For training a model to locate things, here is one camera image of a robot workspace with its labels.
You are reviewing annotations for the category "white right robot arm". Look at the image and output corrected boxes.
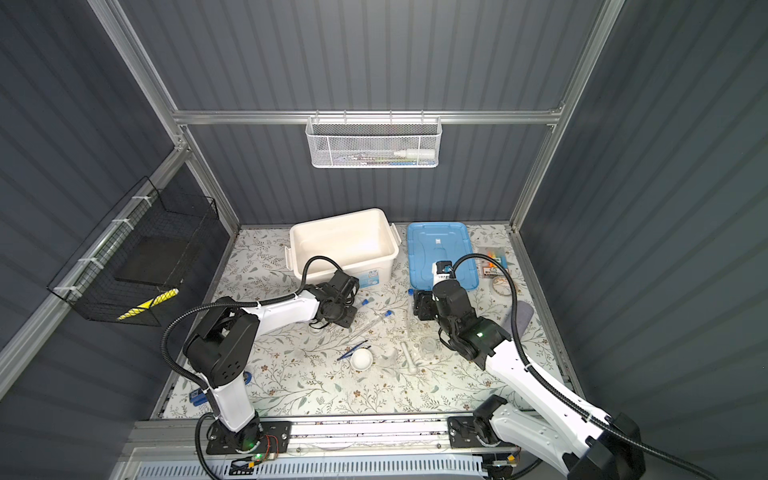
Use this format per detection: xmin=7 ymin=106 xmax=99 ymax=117
xmin=415 ymin=279 xmax=646 ymax=479

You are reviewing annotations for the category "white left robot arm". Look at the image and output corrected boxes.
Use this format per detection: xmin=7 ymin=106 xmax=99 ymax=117
xmin=183 ymin=270 xmax=360 ymax=433

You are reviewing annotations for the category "small clear glass beaker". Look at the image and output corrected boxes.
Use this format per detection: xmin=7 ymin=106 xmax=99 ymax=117
xmin=417 ymin=337 xmax=441 ymax=359

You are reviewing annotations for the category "grey oval stone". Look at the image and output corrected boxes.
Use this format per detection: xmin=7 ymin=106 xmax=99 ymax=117
xmin=503 ymin=301 xmax=535 ymax=336

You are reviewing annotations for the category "white plastic storage box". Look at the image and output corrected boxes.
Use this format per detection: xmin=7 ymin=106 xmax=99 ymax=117
xmin=284 ymin=208 xmax=402 ymax=288

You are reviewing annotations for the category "white ceramic pestle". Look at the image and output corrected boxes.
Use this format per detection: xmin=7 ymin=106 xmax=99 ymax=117
xmin=400 ymin=342 xmax=419 ymax=375

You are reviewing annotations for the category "blue plastic box lid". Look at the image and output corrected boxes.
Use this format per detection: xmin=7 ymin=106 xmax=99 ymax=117
xmin=406 ymin=222 xmax=473 ymax=290

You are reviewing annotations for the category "white ceramic mortar bowl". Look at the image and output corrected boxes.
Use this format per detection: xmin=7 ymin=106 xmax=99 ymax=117
xmin=350 ymin=348 xmax=374 ymax=371

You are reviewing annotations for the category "colourful pH paper pack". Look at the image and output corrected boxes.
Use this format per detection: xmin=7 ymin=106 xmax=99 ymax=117
xmin=482 ymin=247 xmax=508 ymax=278

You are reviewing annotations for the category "white bottle in basket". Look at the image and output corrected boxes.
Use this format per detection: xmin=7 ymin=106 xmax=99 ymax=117
xmin=393 ymin=149 xmax=437 ymax=162

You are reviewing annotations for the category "blue object at table edge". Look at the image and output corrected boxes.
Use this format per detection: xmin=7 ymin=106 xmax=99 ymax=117
xmin=188 ymin=371 xmax=252 ymax=407

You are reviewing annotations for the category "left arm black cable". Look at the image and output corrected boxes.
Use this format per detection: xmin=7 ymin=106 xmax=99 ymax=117
xmin=159 ymin=254 xmax=346 ymax=391

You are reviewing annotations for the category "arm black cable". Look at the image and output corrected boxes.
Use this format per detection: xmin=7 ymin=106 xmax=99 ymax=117
xmin=159 ymin=254 xmax=346 ymax=391
xmin=446 ymin=252 xmax=721 ymax=480

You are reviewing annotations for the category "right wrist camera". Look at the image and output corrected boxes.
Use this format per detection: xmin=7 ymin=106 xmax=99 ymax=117
xmin=432 ymin=260 xmax=456 ymax=286

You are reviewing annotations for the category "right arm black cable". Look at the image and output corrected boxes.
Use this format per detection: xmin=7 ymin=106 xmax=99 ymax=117
xmin=446 ymin=252 xmax=721 ymax=480

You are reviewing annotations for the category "white wire mesh basket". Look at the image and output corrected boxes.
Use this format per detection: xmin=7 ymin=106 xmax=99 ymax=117
xmin=305 ymin=117 xmax=443 ymax=169

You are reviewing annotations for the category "black wire wall basket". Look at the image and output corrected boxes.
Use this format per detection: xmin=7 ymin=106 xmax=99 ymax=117
xmin=47 ymin=180 xmax=220 ymax=326

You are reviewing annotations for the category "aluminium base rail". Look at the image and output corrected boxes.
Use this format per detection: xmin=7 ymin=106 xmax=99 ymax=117
xmin=122 ymin=413 xmax=523 ymax=463

